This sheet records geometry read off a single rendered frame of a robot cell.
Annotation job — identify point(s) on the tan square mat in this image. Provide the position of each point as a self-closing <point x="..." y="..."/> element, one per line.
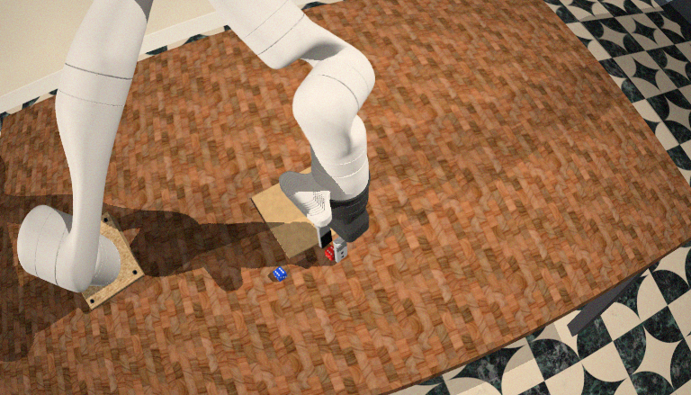
<point x="294" y="232"/>

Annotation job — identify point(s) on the blue die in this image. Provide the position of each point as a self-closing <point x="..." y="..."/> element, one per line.
<point x="279" y="273"/>

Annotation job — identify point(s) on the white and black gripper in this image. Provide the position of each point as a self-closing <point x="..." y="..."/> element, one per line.
<point x="331" y="202"/>

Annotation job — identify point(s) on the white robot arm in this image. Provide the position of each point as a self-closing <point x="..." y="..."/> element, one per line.
<point x="93" y="89"/>

